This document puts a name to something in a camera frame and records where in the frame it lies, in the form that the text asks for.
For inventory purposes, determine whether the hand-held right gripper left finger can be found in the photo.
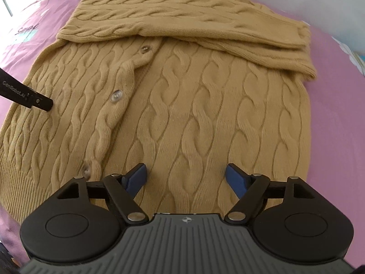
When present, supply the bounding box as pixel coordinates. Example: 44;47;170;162
57;163;149;224

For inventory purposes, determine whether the yellow cable-knit cardigan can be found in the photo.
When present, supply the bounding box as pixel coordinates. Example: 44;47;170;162
0;0;318;225

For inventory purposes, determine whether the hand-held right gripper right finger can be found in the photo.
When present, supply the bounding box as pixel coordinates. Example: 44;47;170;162
225;163;316;224

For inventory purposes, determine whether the purple floral bed sheet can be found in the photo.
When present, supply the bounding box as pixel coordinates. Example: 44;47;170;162
0;0;365;252

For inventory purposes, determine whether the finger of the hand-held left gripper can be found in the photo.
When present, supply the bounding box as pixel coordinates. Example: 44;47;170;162
29;91;54;112

